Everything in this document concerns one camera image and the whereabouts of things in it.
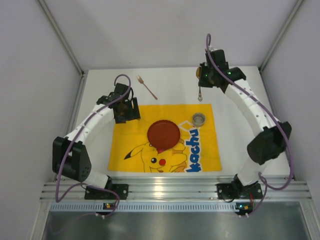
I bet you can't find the gold spoon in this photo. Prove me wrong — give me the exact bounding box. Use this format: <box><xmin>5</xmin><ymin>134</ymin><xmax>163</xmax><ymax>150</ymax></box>
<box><xmin>195</xmin><ymin>66</ymin><xmax>203</xmax><ymax>102</ymax></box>

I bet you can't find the red round plastic plate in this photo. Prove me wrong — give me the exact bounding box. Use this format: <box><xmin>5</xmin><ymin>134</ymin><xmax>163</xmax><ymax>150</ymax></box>
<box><xmin>147</xmin><ymin>119</ymin><xmax>181</xmax><ymax>150</ymax></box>

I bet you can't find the rose gold fork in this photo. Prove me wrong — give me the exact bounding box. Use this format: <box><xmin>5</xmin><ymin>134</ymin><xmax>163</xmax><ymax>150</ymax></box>
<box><xmin>136</xmin><ymin>75</ymin><xmax>158</xmax><ymax>100</ymax></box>

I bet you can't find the speckled ceramic cup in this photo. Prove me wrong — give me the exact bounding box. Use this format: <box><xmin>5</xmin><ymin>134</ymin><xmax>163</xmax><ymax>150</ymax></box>
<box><xmin>192</xmin><ymin>112</ymin><xmax>206</xmax><ymax>128</ymax></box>

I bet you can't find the yellow Pikachu cloth placemat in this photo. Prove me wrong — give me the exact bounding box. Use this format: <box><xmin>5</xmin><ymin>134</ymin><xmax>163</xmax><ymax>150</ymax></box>
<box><xmin>108</xmin><ymin>104</ymin><xmax>222</xmax><ymax>174</ymax></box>

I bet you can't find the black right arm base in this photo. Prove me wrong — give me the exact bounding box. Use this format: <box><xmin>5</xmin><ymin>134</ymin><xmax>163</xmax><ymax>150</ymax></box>
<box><xmin>216</xmin><ymin>183</ymin><xmax>263</xmax><ymax>202</ymax></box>

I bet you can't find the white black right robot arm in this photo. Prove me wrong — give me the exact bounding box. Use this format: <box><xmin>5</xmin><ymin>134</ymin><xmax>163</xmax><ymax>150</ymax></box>
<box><xmin>196</xmin><ymin>48</ymin><xmax>292</xmax><ymax>186</ymax></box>

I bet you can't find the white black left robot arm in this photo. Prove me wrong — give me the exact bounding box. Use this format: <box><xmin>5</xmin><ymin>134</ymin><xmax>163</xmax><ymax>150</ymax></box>
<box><xmin>52</xmin><ymin>83</ymin><xmax>141</xmax><ymax>189</ymax></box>

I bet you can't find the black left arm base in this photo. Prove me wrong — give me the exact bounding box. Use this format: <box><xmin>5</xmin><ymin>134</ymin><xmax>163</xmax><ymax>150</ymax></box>
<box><xmin>84</xmin><ymin>184</ymin><xmax>129</xmax><ymax>200</ymax></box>

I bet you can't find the aluminium mounting rail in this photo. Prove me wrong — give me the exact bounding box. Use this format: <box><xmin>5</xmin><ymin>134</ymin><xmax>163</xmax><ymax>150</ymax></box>
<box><xmin>39</xmin><ymin>176</ymin><xmax>312</xmax><ymax>202</ymax></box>

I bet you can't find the slotted grey cable duct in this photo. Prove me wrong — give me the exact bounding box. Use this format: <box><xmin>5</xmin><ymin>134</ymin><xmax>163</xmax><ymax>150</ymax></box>
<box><xmin>50</xmin><ymin>201</ymin><xmax>252</xmax><ymax>213</ymax></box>

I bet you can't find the right aluminium frame post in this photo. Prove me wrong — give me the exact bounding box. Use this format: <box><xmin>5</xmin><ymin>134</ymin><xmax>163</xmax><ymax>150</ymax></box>
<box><xmin>258</xmin><ymin>0</ymin><xmax>306</xmax><ymax>74</ymax></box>

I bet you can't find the aluminium frame post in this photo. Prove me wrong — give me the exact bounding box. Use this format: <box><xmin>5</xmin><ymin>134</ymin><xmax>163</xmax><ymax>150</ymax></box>
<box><xmin>258</xmin><ymin>0</ymin><xmax>306</xmax><ymax>74</ymax></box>
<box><xmin>35</xmin><ymin>0</ymin><xmax>85</xmax><ymax>77</ymax></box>

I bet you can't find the left aluminium frame post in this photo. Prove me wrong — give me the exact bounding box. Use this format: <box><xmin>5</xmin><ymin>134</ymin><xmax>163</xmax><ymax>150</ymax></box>
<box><xmin>35</xmin><ymin>0</ymin><xmax>85</xmax><ymax>77</ymax></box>

